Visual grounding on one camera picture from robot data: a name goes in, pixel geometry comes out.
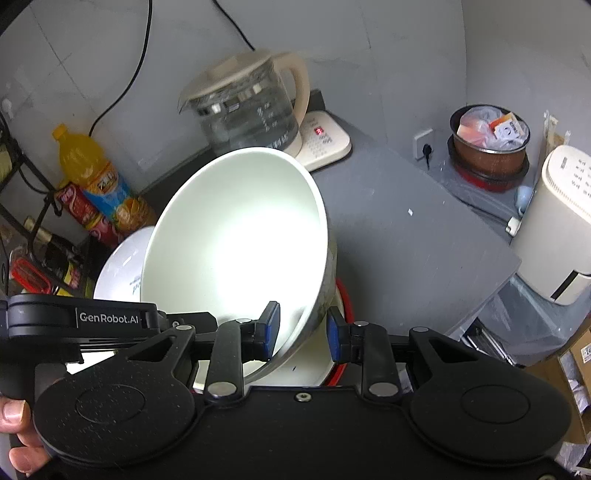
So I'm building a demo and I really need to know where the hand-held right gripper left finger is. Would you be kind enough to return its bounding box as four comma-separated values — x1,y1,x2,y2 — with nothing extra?
124,301,281,402

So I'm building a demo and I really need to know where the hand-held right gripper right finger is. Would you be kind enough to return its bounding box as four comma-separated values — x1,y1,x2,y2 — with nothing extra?
325,306,483,401

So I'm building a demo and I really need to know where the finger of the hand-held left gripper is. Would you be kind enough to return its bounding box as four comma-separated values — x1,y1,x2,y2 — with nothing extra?
158,312,219,331

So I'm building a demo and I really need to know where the black bowl with red rim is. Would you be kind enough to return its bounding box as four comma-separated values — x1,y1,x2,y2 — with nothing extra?
318,276,355,389

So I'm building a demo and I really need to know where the large plain white bowl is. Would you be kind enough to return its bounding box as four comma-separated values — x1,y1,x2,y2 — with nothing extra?
139,147,331,389

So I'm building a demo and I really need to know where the white bowl with grey print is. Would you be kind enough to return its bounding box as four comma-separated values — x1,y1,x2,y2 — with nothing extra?
92,226,158,306

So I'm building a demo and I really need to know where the person's left hand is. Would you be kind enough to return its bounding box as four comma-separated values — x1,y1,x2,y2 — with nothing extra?
0,398,48,474

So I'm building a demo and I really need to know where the dark glass bottle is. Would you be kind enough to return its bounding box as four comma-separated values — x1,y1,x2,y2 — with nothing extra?
22,216,95,297

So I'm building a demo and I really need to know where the red drink can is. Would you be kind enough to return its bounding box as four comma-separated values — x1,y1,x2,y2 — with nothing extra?
54,181,122,248

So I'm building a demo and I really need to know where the orange juice bottle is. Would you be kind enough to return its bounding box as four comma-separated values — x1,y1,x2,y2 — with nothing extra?
52,123,158,232

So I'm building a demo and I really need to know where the cream kettle base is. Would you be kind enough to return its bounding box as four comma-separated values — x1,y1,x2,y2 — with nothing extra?
293,110,352,172

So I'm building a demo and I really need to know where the glass electric kettle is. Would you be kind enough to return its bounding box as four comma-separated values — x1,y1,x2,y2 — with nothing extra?
178,50,311,158

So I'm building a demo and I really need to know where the brown trash bin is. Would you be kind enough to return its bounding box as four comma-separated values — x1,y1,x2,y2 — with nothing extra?
447,105,532,191

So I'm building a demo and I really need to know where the cardboard box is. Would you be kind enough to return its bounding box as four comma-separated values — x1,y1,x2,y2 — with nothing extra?
524,316,591,445

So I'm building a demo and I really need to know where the cream white appliance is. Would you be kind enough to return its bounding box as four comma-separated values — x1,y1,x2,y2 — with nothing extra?
509,145,591,306

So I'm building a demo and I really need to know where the white plastic trash bag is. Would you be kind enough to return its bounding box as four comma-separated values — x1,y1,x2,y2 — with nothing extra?
456,106,528,151

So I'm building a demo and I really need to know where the black wire rack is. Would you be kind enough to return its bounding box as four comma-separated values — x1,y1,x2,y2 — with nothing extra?
0,110,95,301

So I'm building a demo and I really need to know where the white wall socket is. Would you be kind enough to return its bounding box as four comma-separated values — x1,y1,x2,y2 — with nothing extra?
412,128,435,160

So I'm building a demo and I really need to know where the black power cable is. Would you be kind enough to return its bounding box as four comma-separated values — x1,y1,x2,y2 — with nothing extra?
89,0,154,137
211,0,256,51

